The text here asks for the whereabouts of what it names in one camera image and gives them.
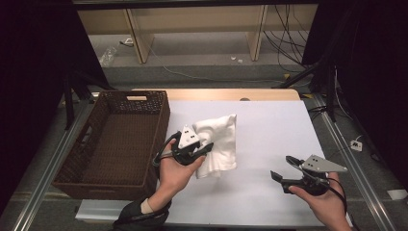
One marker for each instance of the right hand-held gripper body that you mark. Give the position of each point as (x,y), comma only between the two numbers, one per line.
(320,165)

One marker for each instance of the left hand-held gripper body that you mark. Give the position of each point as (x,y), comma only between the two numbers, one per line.
(189,138)

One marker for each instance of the white baby shirt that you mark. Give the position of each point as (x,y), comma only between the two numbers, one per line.
(221,141)

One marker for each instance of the brown woven basket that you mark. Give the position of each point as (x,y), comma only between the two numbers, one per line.
(122,144)

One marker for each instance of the person's right hand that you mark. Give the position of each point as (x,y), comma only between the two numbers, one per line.
(327,208)

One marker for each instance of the person's left hand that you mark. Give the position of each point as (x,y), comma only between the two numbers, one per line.
(173,179)

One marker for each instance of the white power strip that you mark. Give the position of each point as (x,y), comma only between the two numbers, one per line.
(356,145)

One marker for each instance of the dark table grommet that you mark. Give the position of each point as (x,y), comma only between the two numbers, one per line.
(244,99)

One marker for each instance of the yellow tape piece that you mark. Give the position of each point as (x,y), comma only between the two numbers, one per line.
(286,76)
(307,95)

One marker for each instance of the white paper slip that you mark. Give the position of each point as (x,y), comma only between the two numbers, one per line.
(397,194)

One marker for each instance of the black curtain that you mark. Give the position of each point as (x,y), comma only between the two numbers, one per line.
(378,80)
(29,80)

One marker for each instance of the wooden shelf unit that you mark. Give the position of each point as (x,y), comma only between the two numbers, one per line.
(141,45)

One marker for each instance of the small white plug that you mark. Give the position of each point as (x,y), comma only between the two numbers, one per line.
(128,41)

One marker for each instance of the clear plastic bag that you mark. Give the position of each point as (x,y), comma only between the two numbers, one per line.
(107,57)

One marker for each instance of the black crossbar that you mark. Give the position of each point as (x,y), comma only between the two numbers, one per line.
(192,3)

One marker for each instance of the aluminium floor rail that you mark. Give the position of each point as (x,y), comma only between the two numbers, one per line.
(335,125)
(48,179)

